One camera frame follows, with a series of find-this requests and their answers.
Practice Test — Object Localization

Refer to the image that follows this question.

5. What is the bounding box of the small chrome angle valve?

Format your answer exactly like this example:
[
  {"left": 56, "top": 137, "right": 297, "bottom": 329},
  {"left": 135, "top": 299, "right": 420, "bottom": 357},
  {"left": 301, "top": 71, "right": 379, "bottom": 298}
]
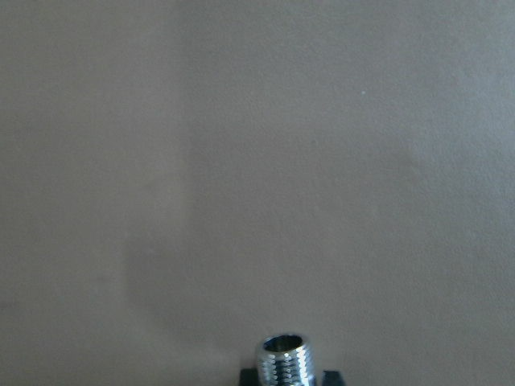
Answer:
[{"left": 255, "top": 332, "right": 317, "bottom": 386}]

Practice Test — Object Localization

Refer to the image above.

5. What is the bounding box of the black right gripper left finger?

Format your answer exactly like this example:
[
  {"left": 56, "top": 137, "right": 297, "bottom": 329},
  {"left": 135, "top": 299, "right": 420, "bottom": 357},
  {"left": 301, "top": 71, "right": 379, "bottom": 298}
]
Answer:
[{"left": 239, "top": 369, "right": 260, "bottom": 386}]

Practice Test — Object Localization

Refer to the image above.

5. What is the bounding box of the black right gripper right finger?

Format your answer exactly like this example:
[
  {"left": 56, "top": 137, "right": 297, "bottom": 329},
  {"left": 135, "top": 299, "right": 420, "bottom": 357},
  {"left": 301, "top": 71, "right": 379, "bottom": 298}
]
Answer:
[{"left": 322, "top": 370, "right": 346, "bottom": 386}]

